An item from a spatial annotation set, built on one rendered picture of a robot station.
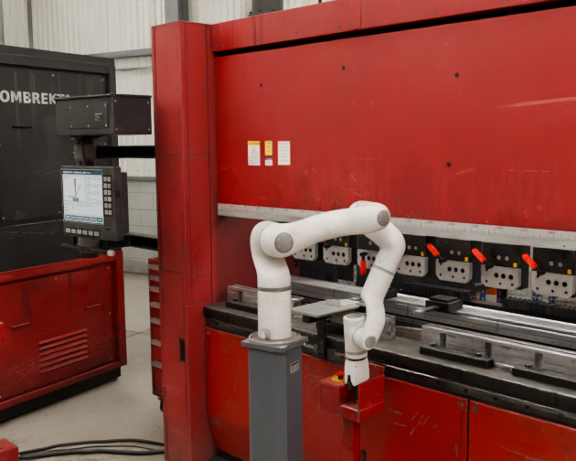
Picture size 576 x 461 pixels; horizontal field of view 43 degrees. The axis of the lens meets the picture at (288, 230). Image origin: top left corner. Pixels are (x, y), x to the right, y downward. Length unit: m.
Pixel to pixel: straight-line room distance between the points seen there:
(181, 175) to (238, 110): 0.43
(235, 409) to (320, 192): 1.21
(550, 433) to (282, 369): 0.93
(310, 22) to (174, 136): 0.93
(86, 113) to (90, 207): 0.46
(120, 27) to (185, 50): 6.32
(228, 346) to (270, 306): 1.15
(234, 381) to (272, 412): 1.09
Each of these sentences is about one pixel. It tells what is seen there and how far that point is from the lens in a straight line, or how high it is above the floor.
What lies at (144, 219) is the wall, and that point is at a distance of 9.77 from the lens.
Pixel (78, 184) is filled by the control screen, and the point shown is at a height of 1.51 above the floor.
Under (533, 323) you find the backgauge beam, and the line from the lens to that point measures 3.11.
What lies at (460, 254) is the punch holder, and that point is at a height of 1.28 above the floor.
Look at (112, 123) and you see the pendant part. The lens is 3.66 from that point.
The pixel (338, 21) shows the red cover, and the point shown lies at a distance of 3.23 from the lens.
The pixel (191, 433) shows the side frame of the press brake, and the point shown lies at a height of 0.22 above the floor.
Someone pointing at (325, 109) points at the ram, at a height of 1.85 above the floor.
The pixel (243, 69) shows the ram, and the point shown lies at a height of 2.06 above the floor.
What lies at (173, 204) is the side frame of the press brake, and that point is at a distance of 3.80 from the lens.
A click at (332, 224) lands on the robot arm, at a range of 2.66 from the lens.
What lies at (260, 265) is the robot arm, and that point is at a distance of 2.65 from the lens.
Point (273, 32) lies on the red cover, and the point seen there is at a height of 2.21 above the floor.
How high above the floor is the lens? 1.70
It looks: 7 degrees down
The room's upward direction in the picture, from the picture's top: 1 degrees counter-clockwise
